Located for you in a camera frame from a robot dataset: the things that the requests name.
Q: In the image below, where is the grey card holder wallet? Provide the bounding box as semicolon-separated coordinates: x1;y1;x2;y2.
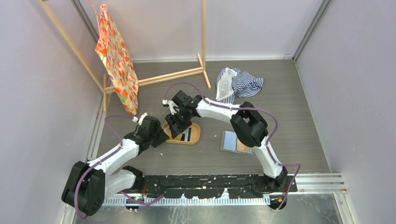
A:
220;131;253;154

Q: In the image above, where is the gold credit card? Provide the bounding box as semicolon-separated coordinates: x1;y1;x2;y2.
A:
236;142;251;154

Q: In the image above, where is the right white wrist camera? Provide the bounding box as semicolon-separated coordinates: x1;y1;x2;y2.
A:
162;99;179;115

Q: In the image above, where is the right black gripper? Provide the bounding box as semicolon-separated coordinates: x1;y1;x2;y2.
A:
165;109;192;139

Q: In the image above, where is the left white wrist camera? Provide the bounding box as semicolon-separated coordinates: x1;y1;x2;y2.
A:
132;112;148;126

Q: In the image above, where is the silver credit card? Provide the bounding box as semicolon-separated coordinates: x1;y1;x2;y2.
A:
181;127;192;142

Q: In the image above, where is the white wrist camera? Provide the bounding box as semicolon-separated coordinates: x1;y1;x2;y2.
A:
162;99;179;115
132;112;148;126

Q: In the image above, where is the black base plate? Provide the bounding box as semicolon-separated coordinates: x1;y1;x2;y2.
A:
123;174;292;199

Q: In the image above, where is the orange floral cloth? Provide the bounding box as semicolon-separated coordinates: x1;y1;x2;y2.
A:
95;4;139;115

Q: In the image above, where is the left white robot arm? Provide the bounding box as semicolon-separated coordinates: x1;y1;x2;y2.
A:
61;114;169;220

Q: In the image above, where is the orange oval tray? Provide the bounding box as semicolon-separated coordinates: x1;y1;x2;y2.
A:
162;123;201;145

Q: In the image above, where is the wooden drying rack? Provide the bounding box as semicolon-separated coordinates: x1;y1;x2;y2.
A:
38;0;212;112

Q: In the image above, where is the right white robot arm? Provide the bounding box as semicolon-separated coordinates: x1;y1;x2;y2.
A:
162;91;288;192

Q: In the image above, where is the blue striped cloth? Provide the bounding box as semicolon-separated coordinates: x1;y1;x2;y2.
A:
216;67;265;104

